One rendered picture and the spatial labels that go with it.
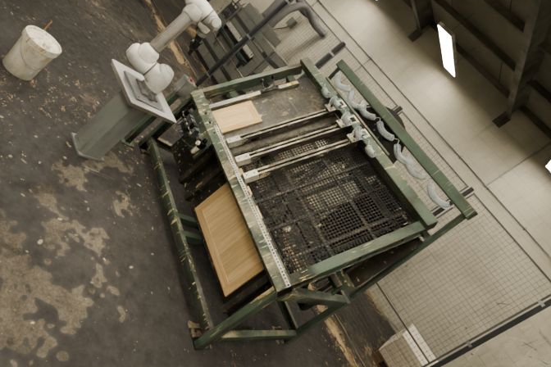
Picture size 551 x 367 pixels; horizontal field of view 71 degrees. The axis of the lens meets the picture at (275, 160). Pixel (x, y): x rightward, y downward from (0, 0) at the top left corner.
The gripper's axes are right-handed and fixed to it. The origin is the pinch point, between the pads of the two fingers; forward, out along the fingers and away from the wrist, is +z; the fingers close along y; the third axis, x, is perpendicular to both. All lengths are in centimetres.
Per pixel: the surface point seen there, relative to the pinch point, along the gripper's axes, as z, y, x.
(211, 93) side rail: 23.3, 21.8, -32.3
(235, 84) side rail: 6, 41, -36
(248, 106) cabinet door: 2, 33, -69
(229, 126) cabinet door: 16, 6, -82
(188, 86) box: 18.2, -9.5, -28.7
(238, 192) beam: 16, -31, -149
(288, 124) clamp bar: -20, 36, -112
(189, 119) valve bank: 30, -19, -59
